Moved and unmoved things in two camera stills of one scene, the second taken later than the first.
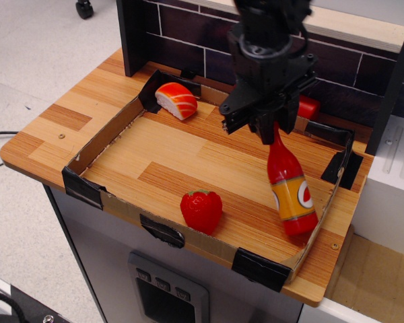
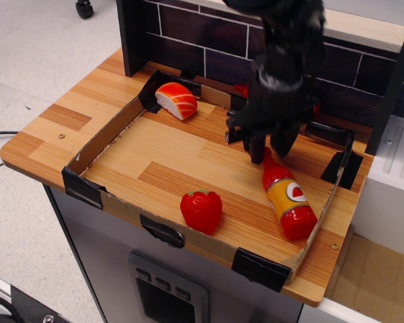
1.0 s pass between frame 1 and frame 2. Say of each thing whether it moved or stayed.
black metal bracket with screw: stayed
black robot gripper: moved
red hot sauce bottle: moved
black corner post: stayed
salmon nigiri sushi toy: stayed
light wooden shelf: stayed
